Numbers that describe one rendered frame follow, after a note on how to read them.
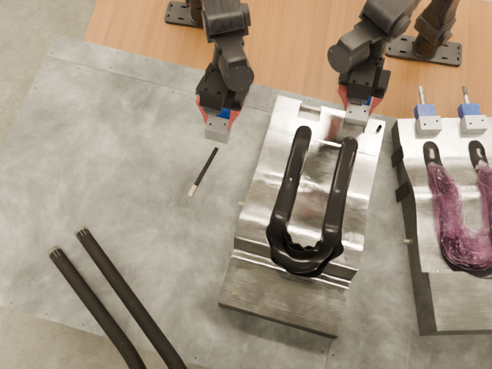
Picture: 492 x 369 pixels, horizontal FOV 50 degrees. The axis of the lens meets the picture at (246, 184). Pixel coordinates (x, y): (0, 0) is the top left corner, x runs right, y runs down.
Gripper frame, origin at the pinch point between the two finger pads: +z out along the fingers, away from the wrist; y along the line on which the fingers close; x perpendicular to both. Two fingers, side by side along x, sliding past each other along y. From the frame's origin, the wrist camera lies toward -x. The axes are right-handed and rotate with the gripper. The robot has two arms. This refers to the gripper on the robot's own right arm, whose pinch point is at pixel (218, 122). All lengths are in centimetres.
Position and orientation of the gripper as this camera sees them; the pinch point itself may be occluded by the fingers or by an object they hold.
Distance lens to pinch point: 115.8
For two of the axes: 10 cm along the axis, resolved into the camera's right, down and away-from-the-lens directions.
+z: -1.4, 7.3, 6.7
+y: 9.6, 2.6, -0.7
